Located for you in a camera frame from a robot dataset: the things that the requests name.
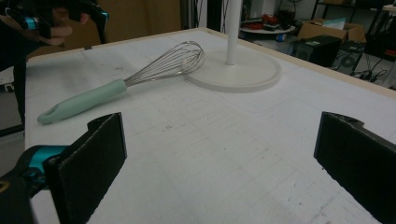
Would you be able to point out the white grid mat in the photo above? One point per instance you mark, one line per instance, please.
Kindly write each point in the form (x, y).
(202, 149)

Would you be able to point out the white hook rack stand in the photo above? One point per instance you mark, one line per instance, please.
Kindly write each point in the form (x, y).
(249, 74)

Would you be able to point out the open cardboard box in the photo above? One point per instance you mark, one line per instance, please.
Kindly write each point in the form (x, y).
(330, 29)

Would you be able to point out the brown board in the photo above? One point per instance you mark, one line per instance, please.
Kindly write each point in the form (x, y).
(137, 18)

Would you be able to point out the round white table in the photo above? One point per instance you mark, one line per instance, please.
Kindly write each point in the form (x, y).
(267, 30)

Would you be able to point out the black case with fan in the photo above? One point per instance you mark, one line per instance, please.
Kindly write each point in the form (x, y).
(347, 60)

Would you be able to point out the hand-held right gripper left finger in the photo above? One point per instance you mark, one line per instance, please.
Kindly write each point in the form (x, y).
(90, 168)

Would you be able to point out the blue tape roll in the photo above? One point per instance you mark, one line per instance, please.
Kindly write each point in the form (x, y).
(281, 37)

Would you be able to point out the black computer tower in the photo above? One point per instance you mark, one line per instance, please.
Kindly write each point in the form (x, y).
(317, 51)

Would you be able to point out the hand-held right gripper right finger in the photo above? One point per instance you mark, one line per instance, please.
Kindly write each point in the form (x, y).
(358, 158)

